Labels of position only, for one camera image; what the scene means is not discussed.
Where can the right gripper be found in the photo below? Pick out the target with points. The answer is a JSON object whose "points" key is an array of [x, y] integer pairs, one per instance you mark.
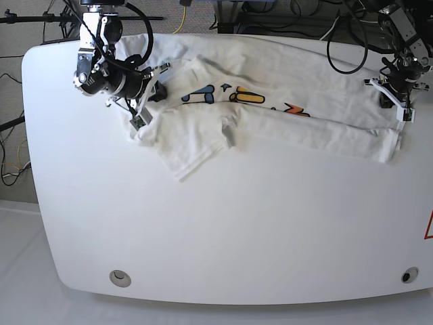
{"points": [[131, 86]]}

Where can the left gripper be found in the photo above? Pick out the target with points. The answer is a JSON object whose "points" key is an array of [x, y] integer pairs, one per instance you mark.
{"points": [[400, 77]]}

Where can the white printed T-shirt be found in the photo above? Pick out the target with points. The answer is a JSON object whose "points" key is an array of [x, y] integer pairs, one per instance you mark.
{"points": [[219, 84]]}

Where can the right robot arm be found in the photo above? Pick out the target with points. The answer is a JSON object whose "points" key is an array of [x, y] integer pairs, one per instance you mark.
{"points": [[99, 71]]}

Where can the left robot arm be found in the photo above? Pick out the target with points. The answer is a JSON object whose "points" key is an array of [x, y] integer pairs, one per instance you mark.
{"points": [[409, 24]]}

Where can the black tripod stand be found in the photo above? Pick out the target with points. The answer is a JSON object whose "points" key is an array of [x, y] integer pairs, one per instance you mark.
{"points": [[68, 15]]}

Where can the black table grommet right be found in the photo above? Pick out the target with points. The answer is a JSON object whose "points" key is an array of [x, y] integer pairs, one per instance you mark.
{"points": [[410, 275]]}

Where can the grey table grommet left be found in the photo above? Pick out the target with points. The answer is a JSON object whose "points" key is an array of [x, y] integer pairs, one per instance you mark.
{"points": [[120, 278]]}

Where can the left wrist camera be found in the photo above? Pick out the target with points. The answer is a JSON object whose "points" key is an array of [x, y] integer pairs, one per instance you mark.
{"points": [[405, 114]]}

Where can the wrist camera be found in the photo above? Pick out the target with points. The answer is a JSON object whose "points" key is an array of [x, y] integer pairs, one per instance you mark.
{"points": [[141, 119], [405, 114]]}

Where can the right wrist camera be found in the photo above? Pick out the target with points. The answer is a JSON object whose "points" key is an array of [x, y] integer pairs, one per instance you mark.
{"points": [[141, 119]]}

